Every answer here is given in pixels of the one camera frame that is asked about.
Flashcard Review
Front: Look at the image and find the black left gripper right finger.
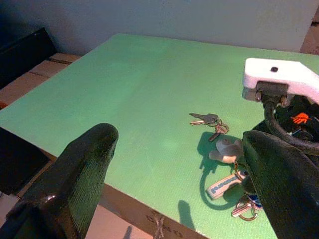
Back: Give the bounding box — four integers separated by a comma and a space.
242, 130, 319, 239

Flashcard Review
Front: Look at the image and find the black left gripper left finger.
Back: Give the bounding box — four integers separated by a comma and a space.
0, 123, 119, 239

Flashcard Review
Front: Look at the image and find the key bunch with plush toy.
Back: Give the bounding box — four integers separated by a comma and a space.
206, 138, 264, 222

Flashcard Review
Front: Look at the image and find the small silver key bunch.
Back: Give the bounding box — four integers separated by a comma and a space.
189, 112, 230, 142

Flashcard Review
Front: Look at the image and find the plain brown cardboard box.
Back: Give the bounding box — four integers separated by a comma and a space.
299, 21, 319, 54

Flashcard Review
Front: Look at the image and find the green table mat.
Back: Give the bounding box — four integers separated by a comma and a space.
0, 33, 319, 239

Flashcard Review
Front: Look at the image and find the black flat panel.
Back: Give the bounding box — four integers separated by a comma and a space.
0, 27, 57, 90

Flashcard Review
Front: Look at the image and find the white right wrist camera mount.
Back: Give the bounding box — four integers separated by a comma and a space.
241, 57, 319, 106

